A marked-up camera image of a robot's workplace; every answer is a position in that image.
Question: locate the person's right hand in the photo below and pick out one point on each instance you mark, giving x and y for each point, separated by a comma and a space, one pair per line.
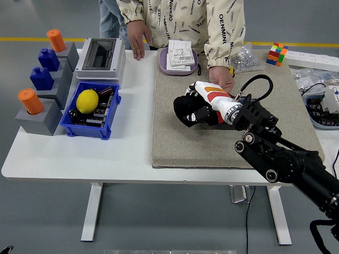
136, 39

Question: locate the black white robot left hand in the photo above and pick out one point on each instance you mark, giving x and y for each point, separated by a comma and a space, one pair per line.
6, 250

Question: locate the person's left hand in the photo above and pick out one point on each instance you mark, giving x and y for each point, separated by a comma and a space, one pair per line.
219, 76

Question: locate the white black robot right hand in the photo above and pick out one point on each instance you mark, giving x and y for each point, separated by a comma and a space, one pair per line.
217, 98

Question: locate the person's right forearm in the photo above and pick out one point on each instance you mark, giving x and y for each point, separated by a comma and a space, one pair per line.
129, 13

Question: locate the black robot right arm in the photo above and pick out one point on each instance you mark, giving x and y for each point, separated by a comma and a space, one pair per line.
291, 161

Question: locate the person's left forearm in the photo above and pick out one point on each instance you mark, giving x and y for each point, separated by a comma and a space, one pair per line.
225, 47

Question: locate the yellow wristband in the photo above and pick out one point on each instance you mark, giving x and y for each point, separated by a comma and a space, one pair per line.
232, 71

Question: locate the grey electrical box clear lid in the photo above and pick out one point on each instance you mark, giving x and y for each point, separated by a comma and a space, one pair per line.
119, 53

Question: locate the clear bag of metal screws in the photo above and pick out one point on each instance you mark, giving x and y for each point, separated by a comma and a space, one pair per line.
246, 59

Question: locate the person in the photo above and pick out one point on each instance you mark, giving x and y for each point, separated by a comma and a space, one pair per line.
110, 21
185, 21

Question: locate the purple tray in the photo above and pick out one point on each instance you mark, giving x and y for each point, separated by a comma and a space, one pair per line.
162, 62

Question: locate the grey-brown mat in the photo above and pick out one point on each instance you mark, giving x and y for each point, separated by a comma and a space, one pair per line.
185, 143

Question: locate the colourful puzzle cube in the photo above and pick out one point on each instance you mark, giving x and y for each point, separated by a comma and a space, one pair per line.
276, 54

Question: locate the grey block holder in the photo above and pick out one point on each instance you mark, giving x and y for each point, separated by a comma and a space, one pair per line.
42, 124
72, 55
62, 92
66, 70

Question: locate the yellow lemon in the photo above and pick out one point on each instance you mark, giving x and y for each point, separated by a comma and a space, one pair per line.
87, 101

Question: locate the orange cylinder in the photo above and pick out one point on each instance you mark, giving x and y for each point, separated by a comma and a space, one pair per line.
56, 41
30, 101

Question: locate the circuit board with capacitors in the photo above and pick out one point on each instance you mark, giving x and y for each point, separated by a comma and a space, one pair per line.
100, 113

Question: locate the blue block with knob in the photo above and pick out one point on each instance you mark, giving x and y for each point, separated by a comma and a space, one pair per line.
42, 79
49, 60

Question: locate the clear bag of washers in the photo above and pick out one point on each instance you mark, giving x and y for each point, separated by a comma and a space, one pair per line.
312, 76

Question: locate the white table leg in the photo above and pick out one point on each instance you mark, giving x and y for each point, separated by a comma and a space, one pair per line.
279, 217
91, 211

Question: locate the white power strip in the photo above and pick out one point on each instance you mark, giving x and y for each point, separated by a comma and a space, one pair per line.
312, 59

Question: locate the dark circuit board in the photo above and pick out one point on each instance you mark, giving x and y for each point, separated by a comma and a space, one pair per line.
317, 113

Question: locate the blue plastic bin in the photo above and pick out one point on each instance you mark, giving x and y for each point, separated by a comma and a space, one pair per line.
87, 131

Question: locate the light blue tray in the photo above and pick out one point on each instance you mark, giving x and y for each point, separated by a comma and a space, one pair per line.
325, 127

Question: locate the white device box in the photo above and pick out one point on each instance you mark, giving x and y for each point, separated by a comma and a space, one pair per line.
332, 99

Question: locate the white wall switch plate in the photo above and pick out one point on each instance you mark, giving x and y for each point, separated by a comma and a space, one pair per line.
182, 59
180, 45

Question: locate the silver metal bracket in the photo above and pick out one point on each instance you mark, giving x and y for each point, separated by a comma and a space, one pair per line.
238, 194

